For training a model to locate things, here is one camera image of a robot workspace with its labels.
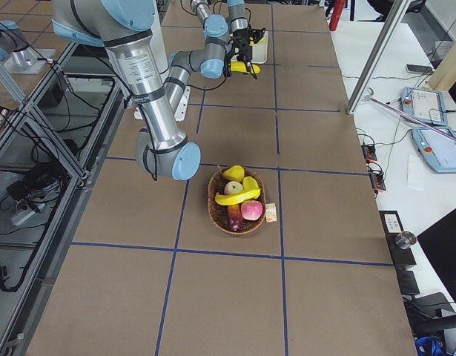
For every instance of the teach pendant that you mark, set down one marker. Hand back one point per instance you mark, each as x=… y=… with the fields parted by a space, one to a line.
x=438 y=151
x=425 y=105

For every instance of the small metal cup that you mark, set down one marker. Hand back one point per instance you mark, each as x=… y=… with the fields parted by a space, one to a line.
x=405 y=239

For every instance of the aluminium frame rack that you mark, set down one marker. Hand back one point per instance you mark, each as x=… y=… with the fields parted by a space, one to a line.
x=57 y=113

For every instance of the teach pendant near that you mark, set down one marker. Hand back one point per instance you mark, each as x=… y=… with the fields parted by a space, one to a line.
x=438 y=151

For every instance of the dark red mango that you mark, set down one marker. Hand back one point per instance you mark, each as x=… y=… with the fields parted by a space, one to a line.
x=235 y=218

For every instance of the yellow pear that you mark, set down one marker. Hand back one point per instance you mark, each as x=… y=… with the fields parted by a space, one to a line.
x=234 y=173

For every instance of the white paper price tag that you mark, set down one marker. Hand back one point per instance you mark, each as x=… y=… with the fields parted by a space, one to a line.
x=270 y=212

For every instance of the yellow banana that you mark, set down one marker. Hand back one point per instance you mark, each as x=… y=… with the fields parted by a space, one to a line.
x=239 y=67
x=237 y=198

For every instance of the grey aluminium post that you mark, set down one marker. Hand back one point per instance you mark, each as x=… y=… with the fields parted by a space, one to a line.
x=394 y=18

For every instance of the pale white apple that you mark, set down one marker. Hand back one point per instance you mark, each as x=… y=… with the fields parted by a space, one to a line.
x=233 y=187

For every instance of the pink red apple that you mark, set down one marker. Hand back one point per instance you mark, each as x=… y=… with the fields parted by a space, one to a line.
x=252 y=210

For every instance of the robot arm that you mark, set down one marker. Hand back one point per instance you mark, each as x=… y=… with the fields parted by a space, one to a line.
x=235 y=27
x=124 y=29

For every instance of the light grey bear tray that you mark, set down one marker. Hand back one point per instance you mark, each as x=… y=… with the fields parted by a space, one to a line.
x=258 y=52

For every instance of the brown wicker basket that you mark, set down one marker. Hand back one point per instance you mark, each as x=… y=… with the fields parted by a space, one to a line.
x=218 y=213

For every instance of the teach pendant far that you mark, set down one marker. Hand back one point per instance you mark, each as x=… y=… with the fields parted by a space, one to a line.
x=425 y=105

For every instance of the red cylinder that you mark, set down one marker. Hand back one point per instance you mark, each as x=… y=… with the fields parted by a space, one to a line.
x=337 y=9

